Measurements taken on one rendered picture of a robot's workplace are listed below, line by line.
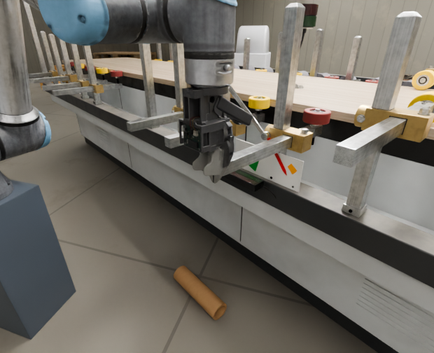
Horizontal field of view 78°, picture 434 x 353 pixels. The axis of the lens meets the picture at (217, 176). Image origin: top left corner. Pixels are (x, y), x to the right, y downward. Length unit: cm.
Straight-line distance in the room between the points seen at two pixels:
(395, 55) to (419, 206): 47
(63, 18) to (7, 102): 71
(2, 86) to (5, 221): 45
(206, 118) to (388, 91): 38
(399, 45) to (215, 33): 36
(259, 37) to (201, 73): 425
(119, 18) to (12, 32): 62
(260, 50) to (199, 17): 421
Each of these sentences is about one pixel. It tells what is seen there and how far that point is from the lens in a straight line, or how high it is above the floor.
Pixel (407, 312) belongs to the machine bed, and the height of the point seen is 29.
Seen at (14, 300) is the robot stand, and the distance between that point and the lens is 134.
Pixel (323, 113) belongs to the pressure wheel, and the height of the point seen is 91.
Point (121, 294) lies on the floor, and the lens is 149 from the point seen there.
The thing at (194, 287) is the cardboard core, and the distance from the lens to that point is 135.
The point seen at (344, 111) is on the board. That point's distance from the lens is 95.
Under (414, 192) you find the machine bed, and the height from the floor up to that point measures 71.
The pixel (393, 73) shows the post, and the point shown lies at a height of 104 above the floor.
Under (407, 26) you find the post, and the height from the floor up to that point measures 112.
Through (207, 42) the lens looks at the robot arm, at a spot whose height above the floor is 110.
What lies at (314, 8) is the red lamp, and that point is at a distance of 81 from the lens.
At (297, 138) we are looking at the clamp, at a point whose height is 86.
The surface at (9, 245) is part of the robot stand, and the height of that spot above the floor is 44.
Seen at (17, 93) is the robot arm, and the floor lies 94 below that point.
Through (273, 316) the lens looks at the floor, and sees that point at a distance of 137.
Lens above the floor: 110
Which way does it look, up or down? 27 degrees down
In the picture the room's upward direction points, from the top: straight up
